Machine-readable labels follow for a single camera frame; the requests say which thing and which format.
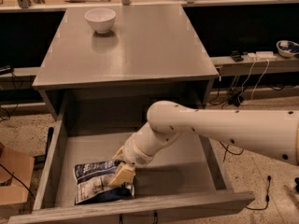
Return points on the white ceramic bowl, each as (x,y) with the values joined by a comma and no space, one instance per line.
(101,20)

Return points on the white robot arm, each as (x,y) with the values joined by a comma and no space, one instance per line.
(272,133)

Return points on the black remote device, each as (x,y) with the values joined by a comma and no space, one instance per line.
(235,55)

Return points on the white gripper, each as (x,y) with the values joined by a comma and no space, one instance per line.
(135,154)

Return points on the blue chip bag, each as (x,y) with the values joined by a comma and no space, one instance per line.
(93,183)

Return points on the black drawer handle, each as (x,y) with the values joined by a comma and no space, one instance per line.
(148,218)

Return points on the blue patterned bowl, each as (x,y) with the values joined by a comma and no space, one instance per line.
(287,49)

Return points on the open grey drawer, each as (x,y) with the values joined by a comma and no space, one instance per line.
(184,181)

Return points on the black power adapter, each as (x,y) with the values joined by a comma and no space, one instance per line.
(236,100)

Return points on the grey wooden cabinet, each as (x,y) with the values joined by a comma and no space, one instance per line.
(147,42)

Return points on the cardboard box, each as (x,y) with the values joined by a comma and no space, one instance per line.
(16,171)

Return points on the white power strip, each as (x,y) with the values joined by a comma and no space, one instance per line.
(262,55)

